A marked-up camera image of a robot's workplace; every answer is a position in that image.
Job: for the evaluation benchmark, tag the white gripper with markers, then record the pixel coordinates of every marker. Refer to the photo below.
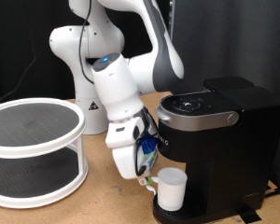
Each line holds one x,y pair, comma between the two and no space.
124,161

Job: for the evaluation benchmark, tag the white plastic mug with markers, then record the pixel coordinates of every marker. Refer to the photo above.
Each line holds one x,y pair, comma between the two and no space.
172,189

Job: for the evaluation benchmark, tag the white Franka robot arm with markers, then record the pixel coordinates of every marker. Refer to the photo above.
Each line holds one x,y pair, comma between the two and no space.
118,90

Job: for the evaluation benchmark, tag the black Keurig drip tray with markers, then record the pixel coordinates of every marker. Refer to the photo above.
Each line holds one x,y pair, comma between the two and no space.
193,214

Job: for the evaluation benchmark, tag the black Keurig coffee machine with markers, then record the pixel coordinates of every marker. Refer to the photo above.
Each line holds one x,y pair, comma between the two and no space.
233,155

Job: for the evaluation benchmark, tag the white two-tier turntable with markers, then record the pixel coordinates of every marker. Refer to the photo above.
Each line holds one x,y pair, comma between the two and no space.
37,149

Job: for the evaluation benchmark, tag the black tape strip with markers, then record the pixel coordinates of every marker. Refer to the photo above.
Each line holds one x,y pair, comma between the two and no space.
275,193
250,214

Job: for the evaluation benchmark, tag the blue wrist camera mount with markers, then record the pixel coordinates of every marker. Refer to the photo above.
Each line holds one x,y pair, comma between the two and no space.
147,146

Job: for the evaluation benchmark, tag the grey metal frame post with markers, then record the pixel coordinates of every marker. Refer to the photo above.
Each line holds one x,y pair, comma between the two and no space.
172,18

